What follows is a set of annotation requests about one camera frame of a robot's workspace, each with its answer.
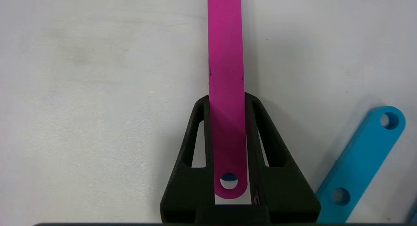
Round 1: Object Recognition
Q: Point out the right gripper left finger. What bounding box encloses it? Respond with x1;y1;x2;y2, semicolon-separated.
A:
160;95;216;224

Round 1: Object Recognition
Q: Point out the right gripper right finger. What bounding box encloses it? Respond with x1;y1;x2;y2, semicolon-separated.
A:
244;92;321;224

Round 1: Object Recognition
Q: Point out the medium blue plastic bar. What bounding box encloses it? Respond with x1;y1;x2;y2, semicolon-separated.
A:
315;106;406;224

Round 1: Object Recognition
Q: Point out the long pink plastic bar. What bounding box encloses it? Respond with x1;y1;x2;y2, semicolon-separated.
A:
207;0;248;200

